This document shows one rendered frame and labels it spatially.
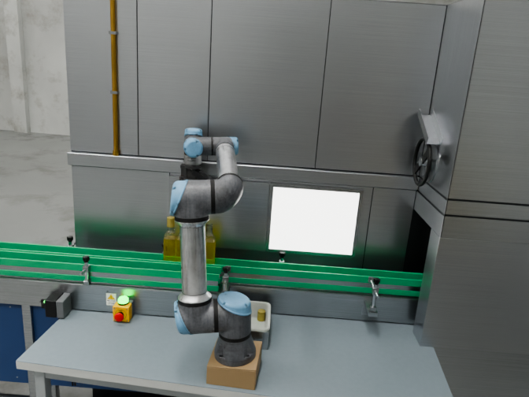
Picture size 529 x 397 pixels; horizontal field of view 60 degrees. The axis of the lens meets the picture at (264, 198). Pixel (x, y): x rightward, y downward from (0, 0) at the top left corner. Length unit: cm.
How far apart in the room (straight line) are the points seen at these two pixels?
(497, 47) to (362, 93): 57
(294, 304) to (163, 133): 98
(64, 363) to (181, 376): 44
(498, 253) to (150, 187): 153
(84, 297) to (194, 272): 75
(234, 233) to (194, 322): 70
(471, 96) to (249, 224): 109
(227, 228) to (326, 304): 58
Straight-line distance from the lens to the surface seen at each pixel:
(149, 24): 217
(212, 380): 176
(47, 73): 1133
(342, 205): 218
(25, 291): 231
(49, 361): 196
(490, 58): 187
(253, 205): 216
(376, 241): 230
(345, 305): 218
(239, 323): 165
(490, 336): 222
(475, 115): 187
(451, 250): 198
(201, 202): 151
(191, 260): 157
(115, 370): 186
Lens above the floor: 185
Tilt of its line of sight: 16 degrees down
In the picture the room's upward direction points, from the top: 4 degrees clockwise
